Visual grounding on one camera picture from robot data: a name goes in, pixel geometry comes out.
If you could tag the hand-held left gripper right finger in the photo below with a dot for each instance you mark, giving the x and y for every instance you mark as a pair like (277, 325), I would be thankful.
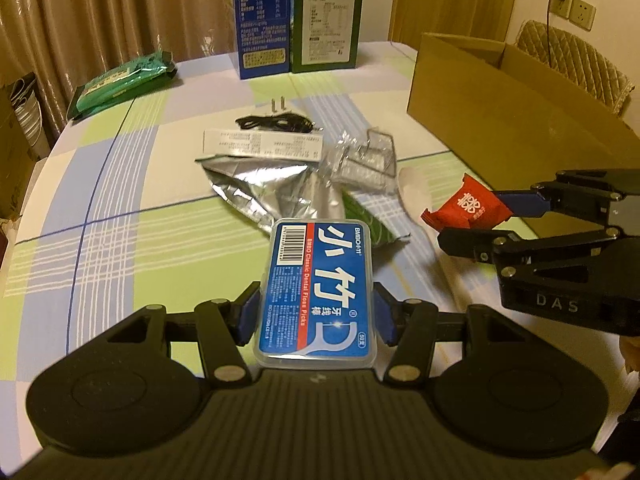
(382, 316)

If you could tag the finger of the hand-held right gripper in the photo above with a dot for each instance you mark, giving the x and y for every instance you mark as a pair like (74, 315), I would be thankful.
(527, 203)
(475, 245)

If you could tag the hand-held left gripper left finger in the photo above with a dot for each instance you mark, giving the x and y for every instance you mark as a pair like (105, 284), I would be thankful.
(245, 316)

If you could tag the red candy packet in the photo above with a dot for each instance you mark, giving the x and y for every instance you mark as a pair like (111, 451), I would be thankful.
(467, 205)

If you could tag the blue dental floss box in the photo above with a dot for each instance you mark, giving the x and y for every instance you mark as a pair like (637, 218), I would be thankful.
(315, 290)

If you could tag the white plastic spoon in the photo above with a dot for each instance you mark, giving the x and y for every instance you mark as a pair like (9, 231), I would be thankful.
(414, 192)

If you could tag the brown cardboard box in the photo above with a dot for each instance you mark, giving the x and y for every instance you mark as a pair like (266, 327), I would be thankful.
(490, 110)

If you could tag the silver green foil bag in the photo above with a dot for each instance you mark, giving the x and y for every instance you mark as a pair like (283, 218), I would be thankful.
(270, 185)

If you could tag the clear plastic packaging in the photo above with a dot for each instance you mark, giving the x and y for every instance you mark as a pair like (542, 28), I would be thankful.
(365, 165)

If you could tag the white parrot print medicine box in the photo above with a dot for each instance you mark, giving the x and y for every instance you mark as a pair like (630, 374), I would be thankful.
(260, 145)

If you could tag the checked tablecloth desktop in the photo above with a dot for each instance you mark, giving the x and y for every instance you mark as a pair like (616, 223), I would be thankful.
(125, 195)

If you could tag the chair with quilted cover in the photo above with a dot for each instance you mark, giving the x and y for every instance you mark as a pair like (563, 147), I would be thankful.
(585, 60)

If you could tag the white plug adapter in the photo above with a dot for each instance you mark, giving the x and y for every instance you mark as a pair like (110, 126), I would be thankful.
(278, 104)

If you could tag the green plastic packet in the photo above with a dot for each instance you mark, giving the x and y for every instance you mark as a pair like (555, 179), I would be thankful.
(120, 82)

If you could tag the green milk carton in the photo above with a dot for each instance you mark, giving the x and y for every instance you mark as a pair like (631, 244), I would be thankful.
(325, 20)

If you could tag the blue milk carton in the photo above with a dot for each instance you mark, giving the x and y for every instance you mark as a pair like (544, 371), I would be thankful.
(260, 25)

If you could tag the brown curtain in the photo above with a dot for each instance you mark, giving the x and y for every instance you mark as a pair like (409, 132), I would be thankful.
(100, 10)

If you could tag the beige wall socket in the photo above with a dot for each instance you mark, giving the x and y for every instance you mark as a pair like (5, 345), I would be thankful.
(583, 13)

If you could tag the wall socket with plug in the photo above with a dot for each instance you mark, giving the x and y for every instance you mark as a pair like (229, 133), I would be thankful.
(560, 2)

